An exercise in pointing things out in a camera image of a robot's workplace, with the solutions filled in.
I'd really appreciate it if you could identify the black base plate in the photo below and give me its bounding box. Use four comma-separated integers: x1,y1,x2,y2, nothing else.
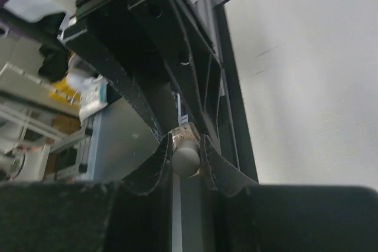
194,0,258,182

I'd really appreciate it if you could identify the white nail polish cap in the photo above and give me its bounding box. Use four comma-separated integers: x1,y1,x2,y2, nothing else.
171,140,200,178

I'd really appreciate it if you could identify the clear nail polish bottle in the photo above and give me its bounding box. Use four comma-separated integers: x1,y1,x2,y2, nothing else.
170,122,200,150

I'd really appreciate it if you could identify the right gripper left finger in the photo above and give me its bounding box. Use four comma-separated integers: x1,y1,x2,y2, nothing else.
1,135,173,251

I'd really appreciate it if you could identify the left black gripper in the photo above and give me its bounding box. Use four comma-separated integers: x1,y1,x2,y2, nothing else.
63,0,221,142

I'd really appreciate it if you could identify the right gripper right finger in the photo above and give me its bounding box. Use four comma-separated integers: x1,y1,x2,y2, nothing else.
200,135,377,251

